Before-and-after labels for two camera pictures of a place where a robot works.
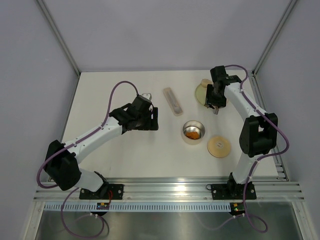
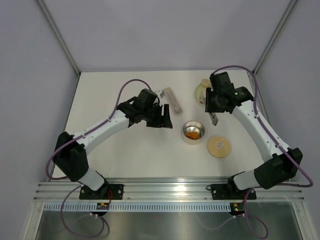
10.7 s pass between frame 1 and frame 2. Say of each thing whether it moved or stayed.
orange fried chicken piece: stayed
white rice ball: stayed
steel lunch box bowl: stayed
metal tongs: moved
